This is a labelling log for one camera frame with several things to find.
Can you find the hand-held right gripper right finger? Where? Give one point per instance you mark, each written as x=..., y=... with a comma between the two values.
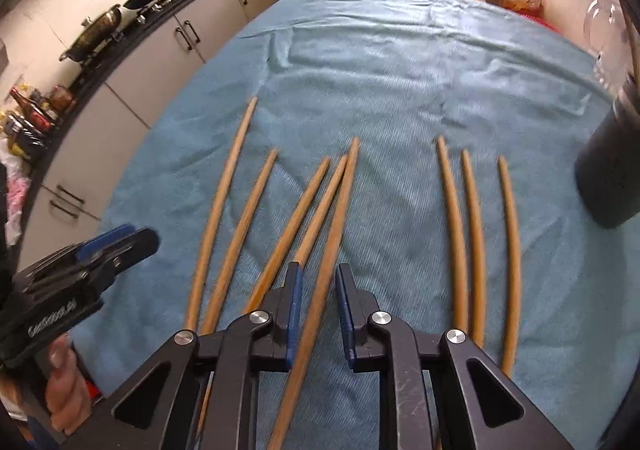
x=345, y=315

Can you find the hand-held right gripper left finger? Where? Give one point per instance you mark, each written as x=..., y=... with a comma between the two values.
x=295, y=310

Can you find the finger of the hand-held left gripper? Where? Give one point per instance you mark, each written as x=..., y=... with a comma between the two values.
x=105, y=242
x=135, y=250

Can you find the wooden chopsticks group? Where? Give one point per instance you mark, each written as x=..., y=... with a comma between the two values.
x=295, y=220

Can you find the dark chopstick holder cup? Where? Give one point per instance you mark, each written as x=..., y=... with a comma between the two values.
x=612, y=170

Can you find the person's left hand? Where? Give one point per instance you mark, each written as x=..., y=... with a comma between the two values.
x=67, y=390

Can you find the pink plastic bag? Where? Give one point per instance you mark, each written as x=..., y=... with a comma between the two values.
x=11, y=200

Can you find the brown glass jar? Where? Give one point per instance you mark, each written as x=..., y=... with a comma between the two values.
x=61, y=97

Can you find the dark sauce bottle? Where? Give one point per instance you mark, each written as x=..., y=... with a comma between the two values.
x=27, y=105

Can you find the steel wok with food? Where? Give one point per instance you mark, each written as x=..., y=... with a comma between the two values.
x=95, y=32

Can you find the blue towel cloth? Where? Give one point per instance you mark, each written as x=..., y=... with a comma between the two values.
x=390, y=90

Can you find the clear plastic container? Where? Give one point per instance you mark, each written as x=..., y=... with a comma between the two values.
x=597, y=5

